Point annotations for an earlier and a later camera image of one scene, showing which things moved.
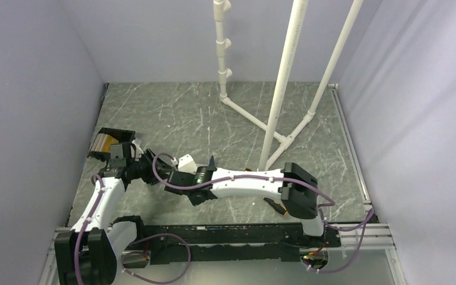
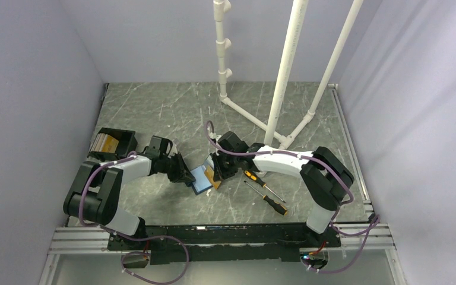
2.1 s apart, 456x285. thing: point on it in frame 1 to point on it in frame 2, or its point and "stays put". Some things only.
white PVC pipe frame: [275, 145] stays put
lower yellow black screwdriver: [277, 205] stays put
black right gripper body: [194, 202] to [226, 164]
